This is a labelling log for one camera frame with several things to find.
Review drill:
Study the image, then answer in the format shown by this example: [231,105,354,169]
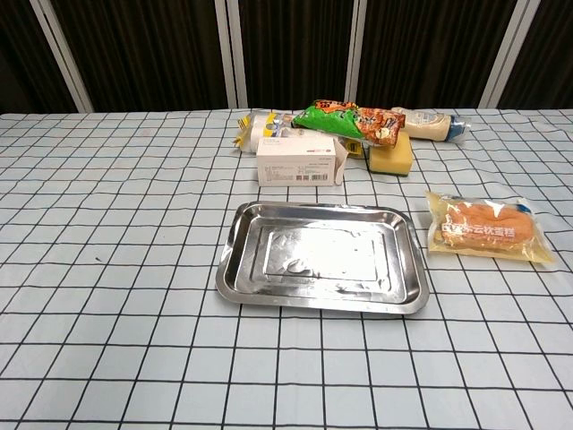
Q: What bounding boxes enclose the white cardboard box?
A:
[255,135,349,188]

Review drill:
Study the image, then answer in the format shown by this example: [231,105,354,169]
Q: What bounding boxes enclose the yellow white wrapped snack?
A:
[232,110,364,160]

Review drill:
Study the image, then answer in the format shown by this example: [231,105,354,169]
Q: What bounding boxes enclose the light blue checked tablecloth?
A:
[0,107,573,430]

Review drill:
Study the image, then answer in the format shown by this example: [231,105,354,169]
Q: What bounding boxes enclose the green orange snack bag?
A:
[291,99,406,149]

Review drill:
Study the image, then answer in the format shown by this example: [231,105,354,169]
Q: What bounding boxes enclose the metal tray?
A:
[215,201,431,317]

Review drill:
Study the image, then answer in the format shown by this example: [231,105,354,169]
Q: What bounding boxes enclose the dark folding screen white frame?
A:
[0,0,573,114]

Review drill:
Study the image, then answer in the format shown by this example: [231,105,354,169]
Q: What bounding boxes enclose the orange clear plastic food packet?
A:
[423,190,557,265]

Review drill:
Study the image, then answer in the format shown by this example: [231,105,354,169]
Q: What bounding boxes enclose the cream sauce squeeze bottle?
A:
[389,106,474,143]

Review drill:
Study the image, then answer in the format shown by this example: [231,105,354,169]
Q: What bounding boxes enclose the yellow sponge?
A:
[368,130,414,176]

